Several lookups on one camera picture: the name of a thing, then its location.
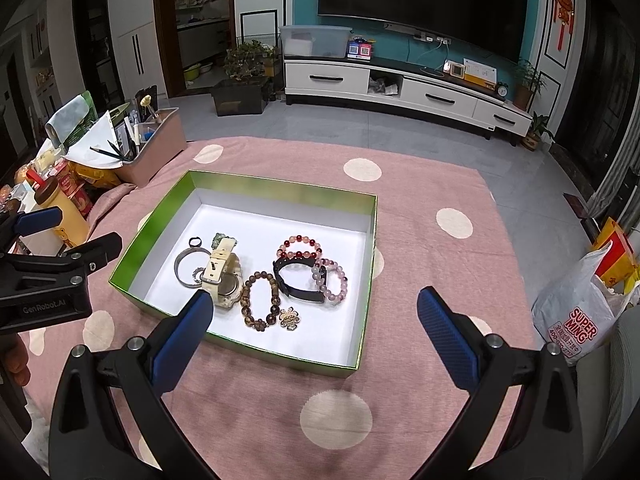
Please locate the yellow snack bag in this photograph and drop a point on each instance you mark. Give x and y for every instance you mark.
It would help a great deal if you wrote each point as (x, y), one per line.
(95, 174)

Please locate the pink polka dot blanket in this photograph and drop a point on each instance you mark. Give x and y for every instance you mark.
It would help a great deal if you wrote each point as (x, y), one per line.
(400, 200)

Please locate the white power strip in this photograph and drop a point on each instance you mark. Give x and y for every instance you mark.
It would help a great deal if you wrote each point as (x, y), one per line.
(434, 37)

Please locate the cream wristwatch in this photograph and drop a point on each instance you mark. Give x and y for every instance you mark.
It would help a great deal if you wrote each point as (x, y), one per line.
(227, 285)

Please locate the desk calendar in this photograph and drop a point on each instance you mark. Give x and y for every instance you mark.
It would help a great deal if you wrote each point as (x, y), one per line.
(480, 72)

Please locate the person's left hand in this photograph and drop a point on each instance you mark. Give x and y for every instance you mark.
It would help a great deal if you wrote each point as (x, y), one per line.
(17, 367)

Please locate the green wash basin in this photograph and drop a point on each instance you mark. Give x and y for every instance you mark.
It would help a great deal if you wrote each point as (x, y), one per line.
(197, 73)

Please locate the white television cabinet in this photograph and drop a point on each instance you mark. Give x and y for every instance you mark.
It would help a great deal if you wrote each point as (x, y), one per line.
(330, 77)

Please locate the large black television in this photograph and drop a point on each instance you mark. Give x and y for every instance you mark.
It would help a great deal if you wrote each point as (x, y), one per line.
(425, 0)

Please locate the small white screen device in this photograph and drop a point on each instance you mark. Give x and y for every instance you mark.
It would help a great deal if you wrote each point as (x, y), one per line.
(453, 69)

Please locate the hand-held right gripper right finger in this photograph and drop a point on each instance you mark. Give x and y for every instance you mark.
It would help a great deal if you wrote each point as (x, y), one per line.
(445, 340)

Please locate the clear plastic storage box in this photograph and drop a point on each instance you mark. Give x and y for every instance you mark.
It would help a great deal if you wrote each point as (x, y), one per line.
(315, 42)

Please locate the green and white bag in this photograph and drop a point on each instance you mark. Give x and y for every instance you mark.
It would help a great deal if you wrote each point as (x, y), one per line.
(70, 120)

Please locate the silver bangle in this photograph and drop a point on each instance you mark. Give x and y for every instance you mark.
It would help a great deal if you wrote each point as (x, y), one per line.
(177, 267)

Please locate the white paper sheet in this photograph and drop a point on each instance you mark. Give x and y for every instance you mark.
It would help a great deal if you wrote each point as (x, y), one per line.
(95, 142)

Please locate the white tall cupboard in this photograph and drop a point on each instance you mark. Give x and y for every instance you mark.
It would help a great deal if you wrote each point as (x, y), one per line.
(136, 60)

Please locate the potted plant in brown pot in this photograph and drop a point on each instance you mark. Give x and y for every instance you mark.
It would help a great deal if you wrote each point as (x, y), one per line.
(527, 87)

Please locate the dark red floor mat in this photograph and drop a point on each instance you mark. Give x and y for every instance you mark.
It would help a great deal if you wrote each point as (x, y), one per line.
(577, 206)

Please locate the gold flower brooch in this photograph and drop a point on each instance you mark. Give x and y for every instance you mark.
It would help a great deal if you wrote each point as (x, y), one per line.
(290, 320)

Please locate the yellow bottle with brown cap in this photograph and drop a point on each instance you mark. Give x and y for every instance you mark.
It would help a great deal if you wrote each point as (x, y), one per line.
(62, 210)

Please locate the black wristwatch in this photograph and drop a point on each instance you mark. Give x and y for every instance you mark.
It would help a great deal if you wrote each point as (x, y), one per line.
(305, 296)

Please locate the small black alarm clock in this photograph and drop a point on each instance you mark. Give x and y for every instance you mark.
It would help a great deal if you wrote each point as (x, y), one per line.
(503, 90)

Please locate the pink storage basket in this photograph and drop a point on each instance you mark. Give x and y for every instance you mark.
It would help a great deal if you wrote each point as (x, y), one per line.
(155, 155)

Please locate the green cardboard box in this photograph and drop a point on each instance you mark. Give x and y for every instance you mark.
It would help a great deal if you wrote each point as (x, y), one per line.
(280, 215)

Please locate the red knot wall ornament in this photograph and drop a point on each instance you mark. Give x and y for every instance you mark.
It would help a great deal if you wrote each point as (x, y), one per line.
(564, 5)

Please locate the black pencil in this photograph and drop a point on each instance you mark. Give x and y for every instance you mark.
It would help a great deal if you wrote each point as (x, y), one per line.
(107, 154)

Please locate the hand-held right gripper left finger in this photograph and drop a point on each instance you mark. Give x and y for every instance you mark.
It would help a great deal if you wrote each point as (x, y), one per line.
(182, 345)

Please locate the red snack packet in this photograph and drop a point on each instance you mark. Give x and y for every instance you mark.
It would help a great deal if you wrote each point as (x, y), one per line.
(80, 197)

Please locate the white plastic shopping bag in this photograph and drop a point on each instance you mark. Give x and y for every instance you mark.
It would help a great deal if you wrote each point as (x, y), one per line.
(575, 310)

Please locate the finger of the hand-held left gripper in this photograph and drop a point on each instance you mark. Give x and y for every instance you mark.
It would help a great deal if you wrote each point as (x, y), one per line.
(37, 221)
(60, 270)

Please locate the small potted floor plant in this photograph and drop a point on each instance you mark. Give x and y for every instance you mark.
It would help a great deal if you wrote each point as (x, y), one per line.
(536, 135)

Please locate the small gold figurine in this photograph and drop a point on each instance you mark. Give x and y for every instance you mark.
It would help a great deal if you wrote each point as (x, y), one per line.
(146, 102)

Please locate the yellow paper bag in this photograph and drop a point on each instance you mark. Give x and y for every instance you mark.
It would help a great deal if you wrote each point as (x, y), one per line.
(617, 245)

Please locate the dark plastic bin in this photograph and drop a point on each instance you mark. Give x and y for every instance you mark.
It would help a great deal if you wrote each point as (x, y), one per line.
(240, 97)

